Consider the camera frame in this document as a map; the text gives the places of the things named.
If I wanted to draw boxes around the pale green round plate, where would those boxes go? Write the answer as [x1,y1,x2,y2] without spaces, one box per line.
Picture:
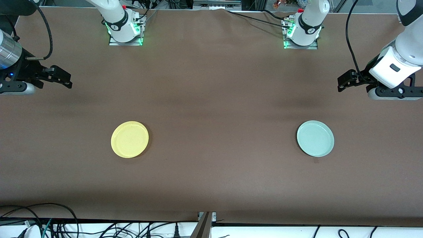
[296,120,334,157]

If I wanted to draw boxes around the yellow round plate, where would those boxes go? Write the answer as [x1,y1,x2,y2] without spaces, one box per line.
[111,121,149,158]

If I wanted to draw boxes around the brown table cover mat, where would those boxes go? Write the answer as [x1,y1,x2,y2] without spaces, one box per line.
[0,7,423,228]

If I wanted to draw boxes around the aluminium profile beam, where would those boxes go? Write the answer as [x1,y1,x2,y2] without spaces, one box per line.
[191,212,217,238]

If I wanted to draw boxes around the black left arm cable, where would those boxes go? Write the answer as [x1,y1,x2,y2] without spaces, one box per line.
[345,0,365,83]

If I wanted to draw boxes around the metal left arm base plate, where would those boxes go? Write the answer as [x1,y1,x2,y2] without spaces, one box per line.
[284,39,318,50]

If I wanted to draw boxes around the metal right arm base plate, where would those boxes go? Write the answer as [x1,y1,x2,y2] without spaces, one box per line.
[109,33,143,46]

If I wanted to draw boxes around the short black base cable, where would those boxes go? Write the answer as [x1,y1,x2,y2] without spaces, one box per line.
[263,9,289,21]

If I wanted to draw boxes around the long black base cable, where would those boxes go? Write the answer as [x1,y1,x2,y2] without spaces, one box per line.
[226,10,291,30]

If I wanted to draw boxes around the black looping cable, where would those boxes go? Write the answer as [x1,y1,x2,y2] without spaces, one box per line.
[0,203,80,238]

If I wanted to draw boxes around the green cable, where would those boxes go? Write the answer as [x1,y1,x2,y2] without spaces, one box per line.
[41,218,53,238]

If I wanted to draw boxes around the grey network switch box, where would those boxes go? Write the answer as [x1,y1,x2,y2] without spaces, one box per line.
[193,0,242,10]

